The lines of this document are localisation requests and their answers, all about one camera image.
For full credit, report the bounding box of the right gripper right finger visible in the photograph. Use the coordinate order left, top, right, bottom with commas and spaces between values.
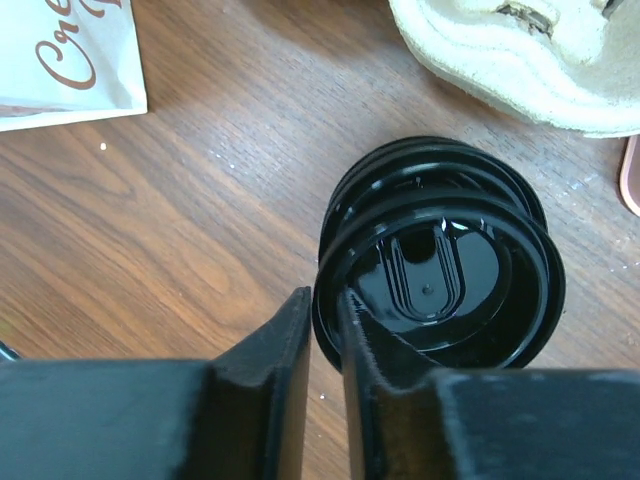
338, 291, 639, 479

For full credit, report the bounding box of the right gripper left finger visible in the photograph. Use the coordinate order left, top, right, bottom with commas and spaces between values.
1, 287, 311, 479

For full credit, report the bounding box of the black coffee cup lid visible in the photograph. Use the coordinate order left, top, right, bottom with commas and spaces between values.
312, 191, 566, 368

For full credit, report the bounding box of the salmon pink tray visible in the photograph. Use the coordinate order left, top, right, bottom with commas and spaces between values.
619, 135, 640, 217

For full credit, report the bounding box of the cardboard cup carrier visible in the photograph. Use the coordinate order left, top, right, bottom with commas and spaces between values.
390, 1, 639, 138

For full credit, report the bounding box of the paper bag with orange handles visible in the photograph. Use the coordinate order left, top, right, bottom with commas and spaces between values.
1, 0, 148, 131

